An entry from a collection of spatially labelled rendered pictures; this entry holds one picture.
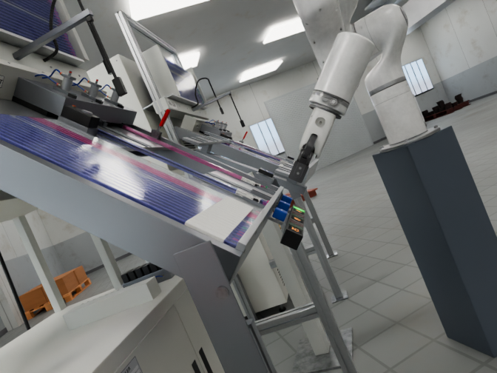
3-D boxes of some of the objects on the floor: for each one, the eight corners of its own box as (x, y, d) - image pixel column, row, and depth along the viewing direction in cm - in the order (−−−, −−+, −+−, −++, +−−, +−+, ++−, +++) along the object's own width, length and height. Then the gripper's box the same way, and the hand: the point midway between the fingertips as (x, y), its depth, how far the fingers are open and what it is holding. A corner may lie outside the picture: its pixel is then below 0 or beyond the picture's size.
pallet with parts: (439, 115, 1256) (434, 102, 1255) (472, 103, 1126) (466, 89, 1125) (420, 123, 1233) (415, 111, 1231) (450, 113, 1103) (444, 99, 1101)
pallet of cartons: (48, 303, 700) (39, 283, 698) (92, 283, 722) (83, 263, 721) (24, 322, 581) (14, 299, 579) (78, 297, 603) (69, 274, 602)
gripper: (310, 105, 85) (283, 169, 88) (311, 95, 68) (276, 175, 71) (339, 116, 85) (310, 181, 88) (347, 109, 68) (310, 189, 71)
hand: (297, 175), depth 79 cm, fingers open, 8 cm apart
